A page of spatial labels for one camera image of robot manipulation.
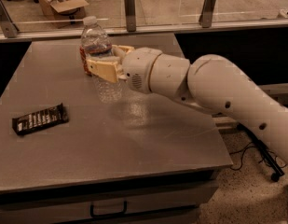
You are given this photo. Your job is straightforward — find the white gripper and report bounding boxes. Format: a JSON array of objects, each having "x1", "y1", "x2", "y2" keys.
[{"x1": 87, "y1": 45, "x2": 162, "y2": 93}]

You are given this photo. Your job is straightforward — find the clear plastic water bottle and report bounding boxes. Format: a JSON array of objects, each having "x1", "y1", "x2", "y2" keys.
[{"x1": 81, "y1": 16, "x2": 121, "y2": 104}]

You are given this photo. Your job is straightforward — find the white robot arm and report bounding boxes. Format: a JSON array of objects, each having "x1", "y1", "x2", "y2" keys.
[{"x1": 86, "y1": 45, "x2": 288, "y2": 165}]

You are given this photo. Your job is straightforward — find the red soda can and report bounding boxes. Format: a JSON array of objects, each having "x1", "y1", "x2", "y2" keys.
[{"x1": 79, "y1": 46, "x2": 91, "y2": 77}]

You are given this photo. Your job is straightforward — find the open cardboard box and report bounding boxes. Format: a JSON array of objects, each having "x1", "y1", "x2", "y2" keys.
[{"x1": 38, "y1": 0, "x2": 89, "y2": 28}]

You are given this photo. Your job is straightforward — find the black candy bar wrapper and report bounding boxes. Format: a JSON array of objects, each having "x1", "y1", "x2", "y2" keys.
[{"x1": 12, "y1": 104, "x2": 69, "y2": 136}]

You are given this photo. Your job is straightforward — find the glass barrier panel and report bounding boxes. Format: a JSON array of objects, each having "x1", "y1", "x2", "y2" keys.
[{"x1": 0, "y1": 0, "x2": 288, "y2": 35}]

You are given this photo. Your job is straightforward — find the grey cabinet with drawer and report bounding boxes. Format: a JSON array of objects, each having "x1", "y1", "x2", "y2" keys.
[{"x1": 0, "y1": 168, "x2": 220, "y2": 224}]

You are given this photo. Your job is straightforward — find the grey low side ledge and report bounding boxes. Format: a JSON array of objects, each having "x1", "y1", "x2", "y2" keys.
[{"x1": 260, "y1": 83, "x2": 288, "y2": 106}]

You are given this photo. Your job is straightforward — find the black wheeled stand leg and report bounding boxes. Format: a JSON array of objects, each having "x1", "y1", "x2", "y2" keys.
[{"x1": 237, "y1": 124, "x2": 284, "y2": 182}]

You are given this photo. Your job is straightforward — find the middle metal glass bracket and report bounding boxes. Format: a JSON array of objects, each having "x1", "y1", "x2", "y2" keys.
[{"x1": 124, "y1": 0, "x2": 136, "y2": 32}]

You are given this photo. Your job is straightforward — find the metal glass bracket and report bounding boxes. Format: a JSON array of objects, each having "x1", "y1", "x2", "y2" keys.
[
  {"x1": 124, "y1": 0, "x2": 136, "y2": 32},
  {"x1": 0, "y1": 0, "x2": 19, "y2": 38},
  {"x1": 199, "y1": 0, "x2": 216, "y2": 28}
]

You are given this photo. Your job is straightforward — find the right metal glass bracket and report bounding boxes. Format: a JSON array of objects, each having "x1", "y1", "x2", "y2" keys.
[{"x1": 199, "y1": 0, "x2": 216, "y2": 28}]

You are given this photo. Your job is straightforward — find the left metal glass bracket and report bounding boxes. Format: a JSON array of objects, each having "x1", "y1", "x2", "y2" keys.
[{"x1": 0, "y1": 0, "x2": 19, "y2": 38}]

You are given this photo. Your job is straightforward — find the black drawer handle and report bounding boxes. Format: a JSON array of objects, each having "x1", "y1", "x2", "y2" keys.
[{"x1": 89, "y1": 201, "x2": 128, "y2": 219}]

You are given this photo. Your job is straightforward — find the black floor cable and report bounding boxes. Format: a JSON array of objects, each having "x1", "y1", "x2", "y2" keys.
[{"x1": 229, "y1": 138, "x2": 288, "y2": 172}]

